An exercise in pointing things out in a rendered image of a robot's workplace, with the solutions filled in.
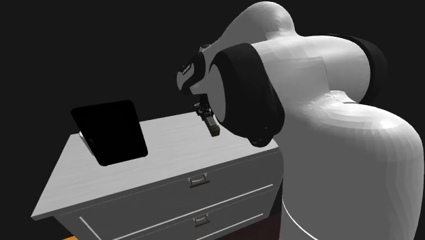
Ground dark grey brown-ended block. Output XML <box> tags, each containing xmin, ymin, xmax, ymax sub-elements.
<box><xmin>204</xmin><ymin>115</ymin><xmax>221</xmax><ymax>138</ymax></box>

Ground white chest of drawers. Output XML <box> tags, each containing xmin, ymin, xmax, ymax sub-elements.
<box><xmin>31</xmin><ymin>111</ymin><xmax>285</xmax><ymax>240</ymax></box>

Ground black tablet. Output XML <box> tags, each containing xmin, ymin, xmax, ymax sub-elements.
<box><xmin>70</xmin><ymin>99</ymin><xmax>149</xmax><ymax>167</ymax></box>

